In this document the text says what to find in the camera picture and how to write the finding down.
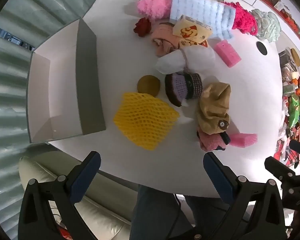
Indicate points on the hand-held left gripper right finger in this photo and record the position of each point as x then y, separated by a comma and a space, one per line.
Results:
217, 177

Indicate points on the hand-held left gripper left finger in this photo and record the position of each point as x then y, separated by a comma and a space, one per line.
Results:
87, 177

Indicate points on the pink fuzzy sock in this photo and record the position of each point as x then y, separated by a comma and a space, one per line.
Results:
210, 140

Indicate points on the pink foam sheet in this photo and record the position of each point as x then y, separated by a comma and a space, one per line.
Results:
243, 140

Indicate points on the tan bear sock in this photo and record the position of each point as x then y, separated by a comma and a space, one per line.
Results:
212, 105

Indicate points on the yellow foam net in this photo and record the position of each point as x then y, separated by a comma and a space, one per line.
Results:
145, 122

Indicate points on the purple striped knitted hat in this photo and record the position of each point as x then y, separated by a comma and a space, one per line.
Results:
182, 87

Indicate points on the grey storage box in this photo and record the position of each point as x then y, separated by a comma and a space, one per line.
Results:
55, 85

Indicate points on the pink sponge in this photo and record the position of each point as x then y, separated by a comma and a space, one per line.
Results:
227, 52

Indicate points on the white cloth bag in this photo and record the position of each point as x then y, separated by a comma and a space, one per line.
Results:
200, 57

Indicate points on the yellow cartoon tissue pack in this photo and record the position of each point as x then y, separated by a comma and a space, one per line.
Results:
190, 28

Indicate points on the red fabric rose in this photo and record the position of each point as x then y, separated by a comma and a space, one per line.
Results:
142, 27

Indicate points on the pile of colourful packets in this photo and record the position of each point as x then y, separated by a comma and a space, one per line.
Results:
295, 110

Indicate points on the person's jeans legs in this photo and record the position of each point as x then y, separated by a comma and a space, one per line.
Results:
152, 210

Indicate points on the black table grommet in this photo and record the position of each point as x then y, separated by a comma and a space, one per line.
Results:
261, 48

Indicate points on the pale green curtain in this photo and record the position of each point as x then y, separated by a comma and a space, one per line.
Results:
15, 80

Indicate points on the mint green bath pouf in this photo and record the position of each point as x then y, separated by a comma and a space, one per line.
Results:
267, 25

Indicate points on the small orange tissue pack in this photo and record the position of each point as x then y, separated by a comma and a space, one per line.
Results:
190, 43

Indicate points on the magenta yarn bundle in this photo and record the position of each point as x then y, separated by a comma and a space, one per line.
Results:
243, 21

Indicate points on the peach knitted sock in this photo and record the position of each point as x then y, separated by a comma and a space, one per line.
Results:
165, 38

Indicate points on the light blue knitted cloth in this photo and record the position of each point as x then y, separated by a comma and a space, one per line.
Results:
202, 11

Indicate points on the pink fluffy yarn ball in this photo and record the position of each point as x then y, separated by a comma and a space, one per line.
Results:
152, 6

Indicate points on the red wall shelf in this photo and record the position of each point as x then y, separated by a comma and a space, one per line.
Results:
277, 2

